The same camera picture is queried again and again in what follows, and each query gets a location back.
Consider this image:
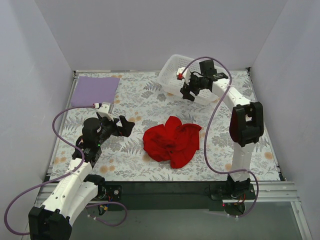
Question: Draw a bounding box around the white plastic basket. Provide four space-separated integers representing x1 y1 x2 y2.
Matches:
157 54 218 106

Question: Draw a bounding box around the red t shirt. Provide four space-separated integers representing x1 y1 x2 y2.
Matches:
142 116 202 169

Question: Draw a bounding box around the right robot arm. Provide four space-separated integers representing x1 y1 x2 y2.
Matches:
176 56 264 199

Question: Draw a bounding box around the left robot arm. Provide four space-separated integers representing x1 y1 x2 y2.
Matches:
28 115 135 240

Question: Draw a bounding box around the folded purple t shirt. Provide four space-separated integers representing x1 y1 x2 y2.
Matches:
70 76 120 107

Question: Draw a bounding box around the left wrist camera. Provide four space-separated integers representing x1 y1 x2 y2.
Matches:
93 102 114 121

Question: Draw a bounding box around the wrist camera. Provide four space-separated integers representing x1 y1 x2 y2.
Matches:
176 67 191 85
93 102 114 121

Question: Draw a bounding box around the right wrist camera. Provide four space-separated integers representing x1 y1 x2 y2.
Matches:
176 67 191 85

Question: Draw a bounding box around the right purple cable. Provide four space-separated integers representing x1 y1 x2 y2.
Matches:
177 56 260 219

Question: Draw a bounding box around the purple cable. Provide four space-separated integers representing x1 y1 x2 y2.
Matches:
177 56 260 219
4 102 128 235

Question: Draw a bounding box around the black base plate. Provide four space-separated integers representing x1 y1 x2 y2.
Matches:
94 181 256 213

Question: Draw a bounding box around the aluminium frame rail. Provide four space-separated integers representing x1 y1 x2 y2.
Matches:
35 181 300 206

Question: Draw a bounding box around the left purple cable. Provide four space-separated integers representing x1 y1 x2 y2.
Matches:
4 102 128 235

